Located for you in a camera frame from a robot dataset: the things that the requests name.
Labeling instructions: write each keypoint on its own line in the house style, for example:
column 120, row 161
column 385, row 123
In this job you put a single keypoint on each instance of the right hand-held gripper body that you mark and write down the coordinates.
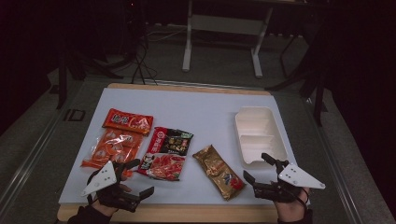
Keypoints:
column 299, row 177

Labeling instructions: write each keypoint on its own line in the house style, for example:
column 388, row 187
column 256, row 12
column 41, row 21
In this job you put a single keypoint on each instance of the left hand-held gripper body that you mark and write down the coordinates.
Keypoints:
column 104, row 179

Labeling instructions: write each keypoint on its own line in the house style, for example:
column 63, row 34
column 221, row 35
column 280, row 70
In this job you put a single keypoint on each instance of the white two-compartment tray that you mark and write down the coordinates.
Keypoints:
column 260, row 133

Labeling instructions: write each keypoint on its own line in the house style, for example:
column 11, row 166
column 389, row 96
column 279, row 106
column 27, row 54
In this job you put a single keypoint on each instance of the orange snack bag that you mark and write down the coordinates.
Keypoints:
column 120, row 140

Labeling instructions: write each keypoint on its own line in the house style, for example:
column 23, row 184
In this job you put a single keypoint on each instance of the gold snack packet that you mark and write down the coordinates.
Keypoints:
column 219, row 172

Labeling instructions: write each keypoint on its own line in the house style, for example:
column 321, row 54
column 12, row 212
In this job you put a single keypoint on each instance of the red and black snack bag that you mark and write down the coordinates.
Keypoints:
column 168, row 152

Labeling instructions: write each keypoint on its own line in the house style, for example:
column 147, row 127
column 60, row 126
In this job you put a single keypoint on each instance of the person's left hand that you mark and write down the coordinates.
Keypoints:
column 104, row 209

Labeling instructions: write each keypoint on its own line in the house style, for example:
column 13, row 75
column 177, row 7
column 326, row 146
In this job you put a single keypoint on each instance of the person's right hand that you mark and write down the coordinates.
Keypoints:
column 289, row 211

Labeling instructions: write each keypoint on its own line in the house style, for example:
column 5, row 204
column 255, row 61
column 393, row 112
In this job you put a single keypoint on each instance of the white table mat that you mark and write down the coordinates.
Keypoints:
column 199, row 115

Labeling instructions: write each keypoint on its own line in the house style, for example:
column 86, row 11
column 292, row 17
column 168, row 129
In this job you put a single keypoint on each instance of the black chair legs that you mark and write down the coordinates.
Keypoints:
column 308, row 71

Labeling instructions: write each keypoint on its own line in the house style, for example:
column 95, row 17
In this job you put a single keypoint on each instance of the black stand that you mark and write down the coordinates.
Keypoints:
column 77, row 67

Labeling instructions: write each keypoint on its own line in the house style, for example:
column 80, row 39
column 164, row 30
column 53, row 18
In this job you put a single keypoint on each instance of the metal floor rail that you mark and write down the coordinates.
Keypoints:
column 28, row 161
column 334, row 161

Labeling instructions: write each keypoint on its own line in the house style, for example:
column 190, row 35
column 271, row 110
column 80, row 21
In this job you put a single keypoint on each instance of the white metal stand frame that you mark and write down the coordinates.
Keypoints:
column 224, row 25

